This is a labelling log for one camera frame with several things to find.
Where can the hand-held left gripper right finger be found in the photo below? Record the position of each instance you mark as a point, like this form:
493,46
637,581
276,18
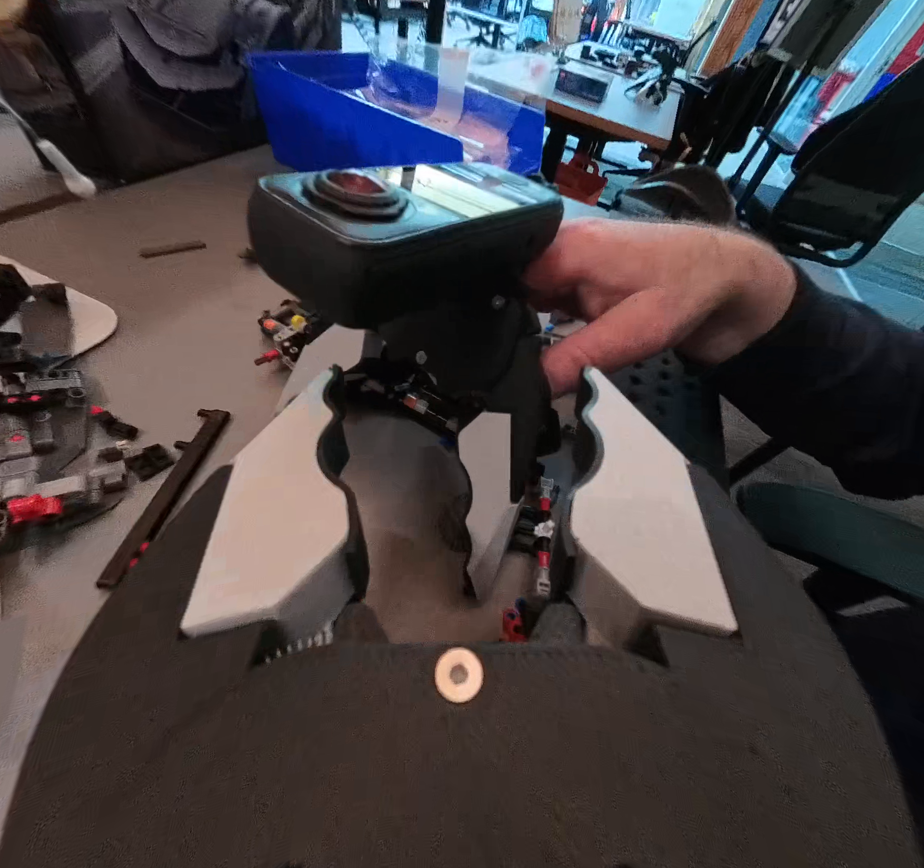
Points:
642,521

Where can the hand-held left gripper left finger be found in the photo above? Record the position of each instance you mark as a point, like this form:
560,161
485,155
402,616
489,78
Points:
274,521

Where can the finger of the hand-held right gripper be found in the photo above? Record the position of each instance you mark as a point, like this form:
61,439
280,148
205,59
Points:
491,478
404,464

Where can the pile of technic parts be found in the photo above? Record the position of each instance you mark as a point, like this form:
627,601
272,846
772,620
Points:
292,330

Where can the person's right forearm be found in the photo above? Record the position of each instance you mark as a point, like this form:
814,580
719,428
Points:
852,391

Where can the long black lego beam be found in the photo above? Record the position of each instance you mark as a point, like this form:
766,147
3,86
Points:
166,496

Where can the black lego plate piece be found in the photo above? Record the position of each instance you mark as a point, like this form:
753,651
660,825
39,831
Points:
150,462

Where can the black lego connector red pin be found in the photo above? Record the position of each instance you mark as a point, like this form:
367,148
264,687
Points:
115,424

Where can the short dark lego axle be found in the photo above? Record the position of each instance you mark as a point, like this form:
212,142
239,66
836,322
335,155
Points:
173,249

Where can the grey lego subassembly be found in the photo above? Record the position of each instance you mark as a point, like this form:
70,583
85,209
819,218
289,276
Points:
43,478

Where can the dark lego set box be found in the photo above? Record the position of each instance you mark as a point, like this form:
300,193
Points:
180,52

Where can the person's right hand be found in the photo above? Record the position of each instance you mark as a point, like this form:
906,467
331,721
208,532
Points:
650,283

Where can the blue plastic bin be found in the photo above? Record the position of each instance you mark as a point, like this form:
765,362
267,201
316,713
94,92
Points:
339,124

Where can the clear plastic bag with tape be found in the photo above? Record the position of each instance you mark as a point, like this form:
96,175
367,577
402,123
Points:
447,88

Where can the dark chair seat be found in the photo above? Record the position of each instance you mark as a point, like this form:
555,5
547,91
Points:
830,536

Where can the background office desk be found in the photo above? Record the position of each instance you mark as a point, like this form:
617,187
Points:
621,117

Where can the black mesh office chair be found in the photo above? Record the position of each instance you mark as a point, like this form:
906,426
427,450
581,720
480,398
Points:
852,182

